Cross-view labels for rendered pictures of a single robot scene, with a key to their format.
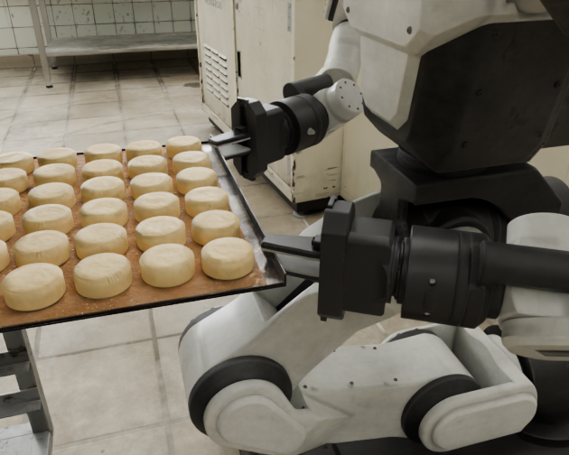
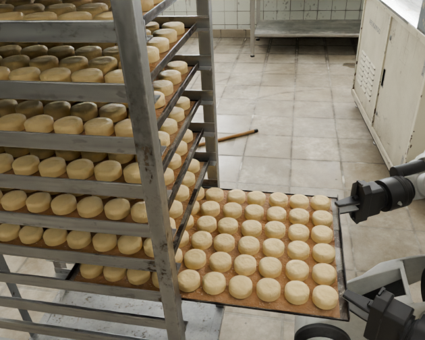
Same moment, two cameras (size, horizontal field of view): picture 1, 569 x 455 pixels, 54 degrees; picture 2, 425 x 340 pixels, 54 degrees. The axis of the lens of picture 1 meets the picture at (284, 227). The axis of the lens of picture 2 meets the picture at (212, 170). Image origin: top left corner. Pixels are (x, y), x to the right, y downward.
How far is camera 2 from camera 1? 0.43 m
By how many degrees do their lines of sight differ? 25
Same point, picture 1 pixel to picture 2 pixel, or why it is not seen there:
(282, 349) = (349, 327)
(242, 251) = (332, 297)
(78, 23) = (278, 10)
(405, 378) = not seen: outside the picture
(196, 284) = (307, 306)
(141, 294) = (282, 304)
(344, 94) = not seen: outside the picture
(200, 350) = not seen: hidden behind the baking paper
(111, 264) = (272, 286)
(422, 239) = (422, 328)
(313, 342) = not seen: hidden behind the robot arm
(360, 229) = (392, 310)
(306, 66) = not seen: outside the picture
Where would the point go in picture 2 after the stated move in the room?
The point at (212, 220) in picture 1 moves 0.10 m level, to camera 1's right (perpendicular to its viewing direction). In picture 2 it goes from (322, 270) to (372, 286)
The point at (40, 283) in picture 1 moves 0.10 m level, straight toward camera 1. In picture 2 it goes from (243, 288) to (247, 330)
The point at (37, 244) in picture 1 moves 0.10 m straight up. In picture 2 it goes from (243, 263) to (243, 228)
